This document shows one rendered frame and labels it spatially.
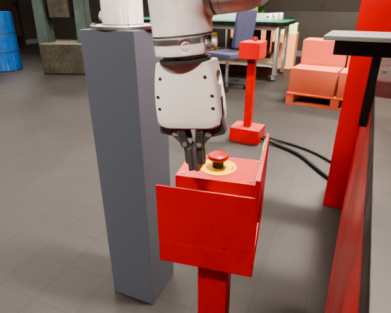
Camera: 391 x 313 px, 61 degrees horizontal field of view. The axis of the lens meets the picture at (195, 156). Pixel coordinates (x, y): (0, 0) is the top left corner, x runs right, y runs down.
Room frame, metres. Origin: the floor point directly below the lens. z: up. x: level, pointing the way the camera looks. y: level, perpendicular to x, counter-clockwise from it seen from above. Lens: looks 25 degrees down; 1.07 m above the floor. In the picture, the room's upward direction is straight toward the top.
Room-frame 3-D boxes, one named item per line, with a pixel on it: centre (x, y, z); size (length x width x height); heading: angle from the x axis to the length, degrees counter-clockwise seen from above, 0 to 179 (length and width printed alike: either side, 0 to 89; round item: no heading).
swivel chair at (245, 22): (4.58, -0.44, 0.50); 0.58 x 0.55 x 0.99; 67
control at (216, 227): (0.53, -0.04, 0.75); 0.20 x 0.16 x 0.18; 165
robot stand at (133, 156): (1.06, 0.21, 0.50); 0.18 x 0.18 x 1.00; 67
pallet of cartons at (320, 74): (3.85, -1.68, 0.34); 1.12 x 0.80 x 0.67; 66
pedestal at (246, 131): (2.68, -0.44, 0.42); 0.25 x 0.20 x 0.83; 64
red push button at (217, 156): (0.58, -0.04, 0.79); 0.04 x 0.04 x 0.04
